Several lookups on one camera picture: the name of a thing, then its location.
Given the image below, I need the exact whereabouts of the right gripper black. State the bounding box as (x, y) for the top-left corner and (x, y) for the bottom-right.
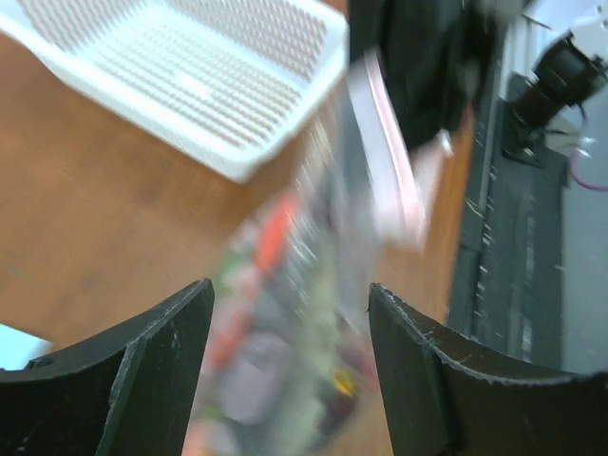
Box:
(349, 1), (499, 150)

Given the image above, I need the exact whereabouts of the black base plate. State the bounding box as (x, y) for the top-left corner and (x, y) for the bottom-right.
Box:
(447, 87), (567, 370)

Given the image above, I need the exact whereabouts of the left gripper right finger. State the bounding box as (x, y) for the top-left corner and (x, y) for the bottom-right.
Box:
(369, 283), (607, 455)

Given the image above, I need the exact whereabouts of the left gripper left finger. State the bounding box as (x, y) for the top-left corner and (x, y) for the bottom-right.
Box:
(1, 279), (215, 455)

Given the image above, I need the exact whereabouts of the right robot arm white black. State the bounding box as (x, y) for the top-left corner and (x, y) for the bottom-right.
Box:
(349, 1), (607, 149)

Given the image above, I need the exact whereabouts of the clear zip top bag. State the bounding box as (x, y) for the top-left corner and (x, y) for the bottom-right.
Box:
(183, 50), (452, 455)

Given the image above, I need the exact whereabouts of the fake carrot orange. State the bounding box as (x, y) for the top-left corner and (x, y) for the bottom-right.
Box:
(254, 192), (298, 276)

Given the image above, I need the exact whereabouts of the white plastic basket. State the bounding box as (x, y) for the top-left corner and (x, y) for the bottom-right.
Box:
(1, 1), (349, 182)

